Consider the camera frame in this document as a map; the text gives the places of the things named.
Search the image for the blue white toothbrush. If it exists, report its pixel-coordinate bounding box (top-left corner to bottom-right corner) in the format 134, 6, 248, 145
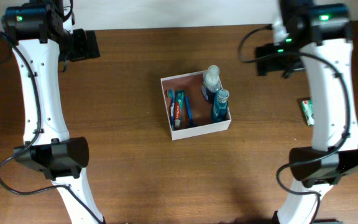
167, 89, 175, 131

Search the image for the dark blue spray bottle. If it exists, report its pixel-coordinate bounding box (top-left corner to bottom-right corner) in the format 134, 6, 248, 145
201, 65, 221, 103

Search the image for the white cardboard box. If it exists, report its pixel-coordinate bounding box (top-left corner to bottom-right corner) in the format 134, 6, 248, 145
160, 71, 232, 140

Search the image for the blue disposable razor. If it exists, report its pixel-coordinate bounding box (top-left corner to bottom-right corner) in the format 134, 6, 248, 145
185, 96, 197, 128

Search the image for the green Colgate toothpaste tube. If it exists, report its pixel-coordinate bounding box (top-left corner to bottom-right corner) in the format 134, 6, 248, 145
174, 90, 185, 129

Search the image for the green soap box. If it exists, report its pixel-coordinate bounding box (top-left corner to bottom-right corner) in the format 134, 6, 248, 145
301, 100, 314, 126

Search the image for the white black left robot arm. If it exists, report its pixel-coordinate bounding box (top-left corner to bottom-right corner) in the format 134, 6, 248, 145
1, 1, 105, 223

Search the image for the teal mouthwash bottle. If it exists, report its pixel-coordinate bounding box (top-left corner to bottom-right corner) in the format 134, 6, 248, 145
211, 89, 229, 123

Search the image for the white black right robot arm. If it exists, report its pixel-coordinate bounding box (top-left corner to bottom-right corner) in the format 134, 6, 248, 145
255, 1, 358, 223

